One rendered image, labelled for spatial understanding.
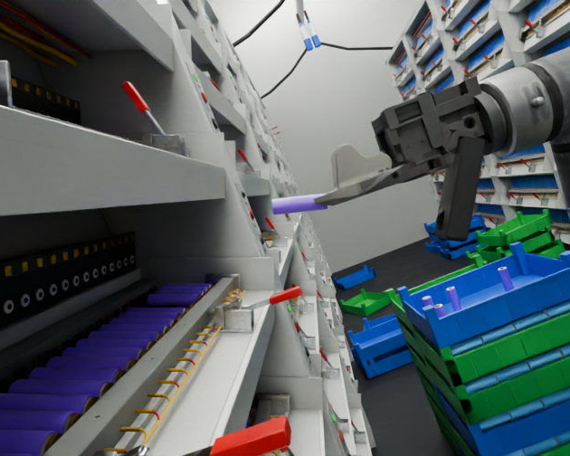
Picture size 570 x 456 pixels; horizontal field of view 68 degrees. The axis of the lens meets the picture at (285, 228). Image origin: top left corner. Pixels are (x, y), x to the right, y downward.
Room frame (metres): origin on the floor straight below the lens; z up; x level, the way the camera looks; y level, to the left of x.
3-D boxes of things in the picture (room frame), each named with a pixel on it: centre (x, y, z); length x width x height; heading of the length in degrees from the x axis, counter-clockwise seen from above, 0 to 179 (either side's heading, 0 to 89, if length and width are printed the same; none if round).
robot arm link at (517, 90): (0.48, -0.28, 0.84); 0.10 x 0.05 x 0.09; 178
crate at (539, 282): (0.88, -0.34, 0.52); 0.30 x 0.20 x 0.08; 89
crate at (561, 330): (0.88, -0.34, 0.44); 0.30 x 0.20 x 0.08; 89
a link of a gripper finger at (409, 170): (0.46, -0.13, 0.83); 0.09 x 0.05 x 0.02; 92
